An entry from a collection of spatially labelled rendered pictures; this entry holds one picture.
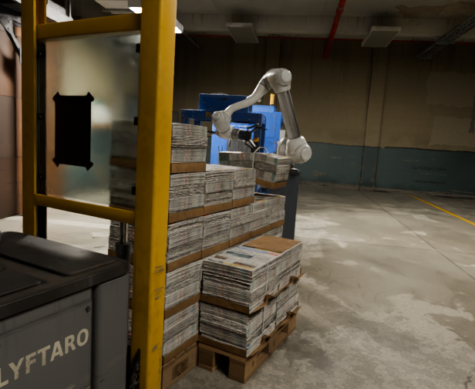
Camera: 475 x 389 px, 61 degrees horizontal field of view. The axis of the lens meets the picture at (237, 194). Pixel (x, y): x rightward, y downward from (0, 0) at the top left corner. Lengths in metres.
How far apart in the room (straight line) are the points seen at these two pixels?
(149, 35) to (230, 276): 1.20
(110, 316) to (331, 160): 11.03
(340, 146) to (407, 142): 1.86
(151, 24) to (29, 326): 1.01
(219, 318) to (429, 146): 10.99
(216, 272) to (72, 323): 0.95
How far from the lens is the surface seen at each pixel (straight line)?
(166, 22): 1.51
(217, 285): 2.14
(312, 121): 12.17
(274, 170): 2.90
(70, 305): 1.35
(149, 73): 1.48
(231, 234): 2.40
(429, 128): 12.69
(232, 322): 2.16
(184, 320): 2.16
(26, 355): 1.31
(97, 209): 1.66
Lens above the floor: 1.23
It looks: 8 degrees down
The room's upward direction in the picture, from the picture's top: 4 degrees clockwise
